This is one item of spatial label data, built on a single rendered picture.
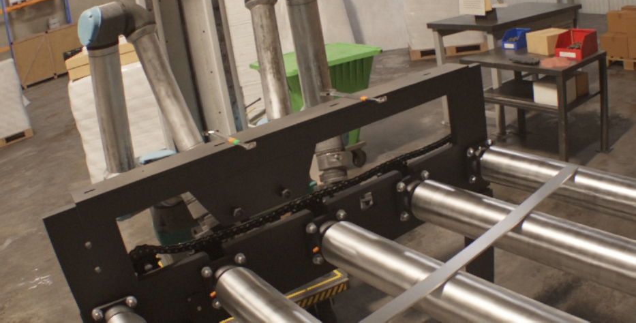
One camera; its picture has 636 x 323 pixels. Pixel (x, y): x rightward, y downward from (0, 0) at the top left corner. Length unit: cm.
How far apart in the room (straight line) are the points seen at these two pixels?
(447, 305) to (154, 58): 116
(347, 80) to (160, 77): 239
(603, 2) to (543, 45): 815
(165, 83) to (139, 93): 282
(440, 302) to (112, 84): 118
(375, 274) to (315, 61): 98
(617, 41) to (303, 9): 524
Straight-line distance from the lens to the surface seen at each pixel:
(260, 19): 187
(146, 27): 176
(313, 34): 195
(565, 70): 344
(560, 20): 533
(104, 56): 173
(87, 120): 472
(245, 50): 500
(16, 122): 921
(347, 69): 393
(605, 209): 148
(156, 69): 174
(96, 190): 121
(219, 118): 223
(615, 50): 677
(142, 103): 458
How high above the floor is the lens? 152
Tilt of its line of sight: 17 degrees down
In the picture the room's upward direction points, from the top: 10 degrees counter-clockwise
